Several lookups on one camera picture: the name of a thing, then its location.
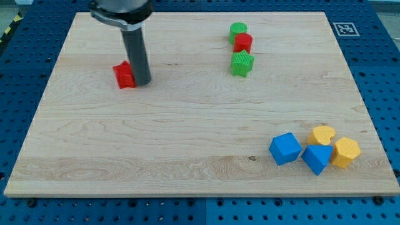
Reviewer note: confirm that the green star block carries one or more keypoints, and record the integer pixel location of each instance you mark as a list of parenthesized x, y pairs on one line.
[(241, 63)]

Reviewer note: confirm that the red star block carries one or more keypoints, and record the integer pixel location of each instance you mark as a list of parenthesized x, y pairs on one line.
[(124, 75)]

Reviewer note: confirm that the light wooden board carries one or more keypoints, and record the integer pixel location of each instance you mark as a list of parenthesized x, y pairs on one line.
[(196, 130)]

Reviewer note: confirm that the red cylinder block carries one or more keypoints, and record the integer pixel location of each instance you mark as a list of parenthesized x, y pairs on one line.
[(243, 42)]

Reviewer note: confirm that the blue cube block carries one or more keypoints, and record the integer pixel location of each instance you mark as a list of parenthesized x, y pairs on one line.
[(285, 148)]

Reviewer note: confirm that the green cylinder block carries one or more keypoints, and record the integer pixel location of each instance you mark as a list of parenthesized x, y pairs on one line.
[(235, 29)]

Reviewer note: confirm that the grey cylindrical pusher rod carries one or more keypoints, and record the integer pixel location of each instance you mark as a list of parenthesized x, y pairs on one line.
[(136, 52)]

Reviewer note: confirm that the yellow heart block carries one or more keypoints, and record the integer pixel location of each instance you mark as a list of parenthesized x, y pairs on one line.
[(321, 135)]

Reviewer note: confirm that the blue triangular prism block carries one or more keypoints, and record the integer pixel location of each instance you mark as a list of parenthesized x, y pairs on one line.
[(317, 157)]

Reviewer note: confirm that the yellow hexagon block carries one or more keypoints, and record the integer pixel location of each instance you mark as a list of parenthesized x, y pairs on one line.
[(346, 150)]

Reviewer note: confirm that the white fiducial marker tag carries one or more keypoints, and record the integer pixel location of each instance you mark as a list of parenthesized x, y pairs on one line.
[(345, 29)]

